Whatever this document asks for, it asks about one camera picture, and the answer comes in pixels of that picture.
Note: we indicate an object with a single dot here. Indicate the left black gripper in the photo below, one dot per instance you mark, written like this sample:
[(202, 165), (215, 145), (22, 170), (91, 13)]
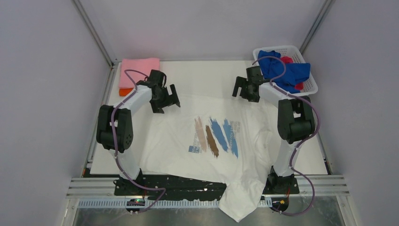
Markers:
[(171, 100)]

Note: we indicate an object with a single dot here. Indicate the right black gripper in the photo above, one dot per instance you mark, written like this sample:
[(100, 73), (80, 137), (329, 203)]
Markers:
[(241, 82)]

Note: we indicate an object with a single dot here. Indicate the white printed t shirt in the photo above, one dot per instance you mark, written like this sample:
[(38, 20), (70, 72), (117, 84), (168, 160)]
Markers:
[(225, 140)]

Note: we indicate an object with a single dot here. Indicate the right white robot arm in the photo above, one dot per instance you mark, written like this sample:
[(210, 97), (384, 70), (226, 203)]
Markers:
[(295, 124)]

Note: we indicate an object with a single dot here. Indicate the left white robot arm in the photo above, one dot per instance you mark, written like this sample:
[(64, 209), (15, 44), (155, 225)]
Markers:
[(115, 128)]

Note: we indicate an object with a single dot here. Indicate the folded orange t shirt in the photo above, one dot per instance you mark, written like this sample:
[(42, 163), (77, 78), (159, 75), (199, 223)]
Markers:
[(124, 92)]

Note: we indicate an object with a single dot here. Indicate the blue t shirt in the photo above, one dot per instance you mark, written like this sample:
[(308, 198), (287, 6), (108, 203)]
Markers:
[(272, 66)]

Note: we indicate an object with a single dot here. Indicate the red t shirt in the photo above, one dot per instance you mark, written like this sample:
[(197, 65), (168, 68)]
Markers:
[(299, 85)]

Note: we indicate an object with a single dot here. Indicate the white plastic basket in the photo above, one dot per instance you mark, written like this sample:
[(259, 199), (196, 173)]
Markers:
[(310, 86)]

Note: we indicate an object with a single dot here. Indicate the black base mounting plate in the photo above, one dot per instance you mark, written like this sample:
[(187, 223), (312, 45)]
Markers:
[(177, 188)]

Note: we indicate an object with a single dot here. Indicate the white slotted cable duct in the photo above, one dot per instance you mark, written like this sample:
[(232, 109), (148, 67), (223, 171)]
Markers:
[(139, 203)]

